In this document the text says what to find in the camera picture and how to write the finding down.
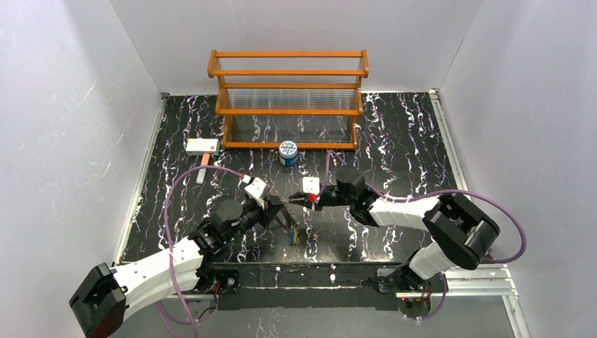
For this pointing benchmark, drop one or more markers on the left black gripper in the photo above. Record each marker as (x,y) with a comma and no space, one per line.
(271,210)

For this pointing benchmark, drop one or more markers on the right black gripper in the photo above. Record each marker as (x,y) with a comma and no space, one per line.
(319,199)

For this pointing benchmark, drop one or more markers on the large silver carabiner keyring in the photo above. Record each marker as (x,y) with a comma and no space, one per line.
(286,220)

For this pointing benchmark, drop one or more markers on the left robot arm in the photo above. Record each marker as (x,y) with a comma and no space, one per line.
(108,296)

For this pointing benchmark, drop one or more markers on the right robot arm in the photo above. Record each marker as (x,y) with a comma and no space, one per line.
(462,233)

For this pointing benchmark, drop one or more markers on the blue round jar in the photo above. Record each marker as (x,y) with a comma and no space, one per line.
(288,153)

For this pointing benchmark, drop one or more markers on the orange white tube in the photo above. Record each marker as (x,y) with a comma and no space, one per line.
(202,172)

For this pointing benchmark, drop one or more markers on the white red small box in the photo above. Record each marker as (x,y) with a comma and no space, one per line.
(201,146)

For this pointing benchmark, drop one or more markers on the orange wooden shelf rack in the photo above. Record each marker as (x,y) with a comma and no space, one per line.
(312,98)

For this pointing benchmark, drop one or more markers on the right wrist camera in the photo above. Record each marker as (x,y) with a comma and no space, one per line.
(310,186)

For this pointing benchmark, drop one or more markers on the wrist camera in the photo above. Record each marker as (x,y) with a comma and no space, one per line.
(310,186)
(256,188)

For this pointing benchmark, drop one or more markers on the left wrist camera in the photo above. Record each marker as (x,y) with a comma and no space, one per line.
(256,188)

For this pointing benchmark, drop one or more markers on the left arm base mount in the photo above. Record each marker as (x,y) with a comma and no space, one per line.
(209,281)

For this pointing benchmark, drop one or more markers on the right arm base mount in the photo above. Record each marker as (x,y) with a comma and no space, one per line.
(396,283)

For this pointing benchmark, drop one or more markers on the aluminium frame rail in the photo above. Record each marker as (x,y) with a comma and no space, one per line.
(486,280)

